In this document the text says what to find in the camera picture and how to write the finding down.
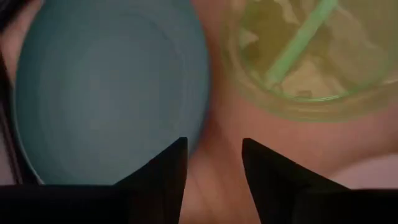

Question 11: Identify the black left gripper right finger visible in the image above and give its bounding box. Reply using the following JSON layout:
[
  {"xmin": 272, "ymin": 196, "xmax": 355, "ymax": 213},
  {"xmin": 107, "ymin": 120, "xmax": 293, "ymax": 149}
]
[{"xmin": 241, "ymin": 138, "xmax": 398, "ymax": 224}]

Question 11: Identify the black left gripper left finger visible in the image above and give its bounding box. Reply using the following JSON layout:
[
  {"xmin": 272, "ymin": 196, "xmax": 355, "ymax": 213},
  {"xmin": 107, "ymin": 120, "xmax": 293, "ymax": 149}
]
[{"xmin": 0, "ymin": 136, "xmax": 188, "ymax": 224}]

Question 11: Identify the large light blue-grey plate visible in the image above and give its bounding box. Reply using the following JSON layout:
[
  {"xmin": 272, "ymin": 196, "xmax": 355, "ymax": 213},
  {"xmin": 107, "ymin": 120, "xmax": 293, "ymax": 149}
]
[{"xmin": 12, "ymin": 0, "xmax": 211, "ymax": 187}]

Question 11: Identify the small translucent green plate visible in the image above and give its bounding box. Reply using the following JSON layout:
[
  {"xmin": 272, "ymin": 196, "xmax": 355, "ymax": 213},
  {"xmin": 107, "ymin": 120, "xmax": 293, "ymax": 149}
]
[{"xmin": 220, "ymin": 0, "xmax": 398, "ymax": 123}]

